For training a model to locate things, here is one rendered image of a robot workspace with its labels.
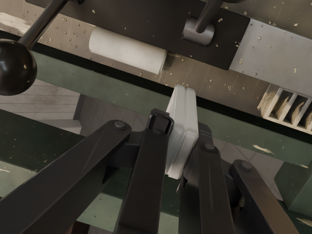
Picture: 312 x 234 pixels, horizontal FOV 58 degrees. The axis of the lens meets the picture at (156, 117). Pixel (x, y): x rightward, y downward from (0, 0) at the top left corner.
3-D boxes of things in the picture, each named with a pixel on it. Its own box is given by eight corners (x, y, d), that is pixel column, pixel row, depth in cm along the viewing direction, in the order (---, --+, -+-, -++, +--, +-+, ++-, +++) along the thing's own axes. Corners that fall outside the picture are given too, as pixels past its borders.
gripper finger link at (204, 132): (194, 166, 13) (256, 186, 13) (192, 119, 17) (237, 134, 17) (183, 191, 13) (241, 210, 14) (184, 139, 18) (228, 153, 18)
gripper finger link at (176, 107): (166, 177, 15) (152, 172, 15) (172, 121, 22) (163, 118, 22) (185, 131, 14) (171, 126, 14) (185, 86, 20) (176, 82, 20)
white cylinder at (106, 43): (94, 48, 32) (161, 71, 32) (86, 54, 29) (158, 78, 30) (100, 22, 31) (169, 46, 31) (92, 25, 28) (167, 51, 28)
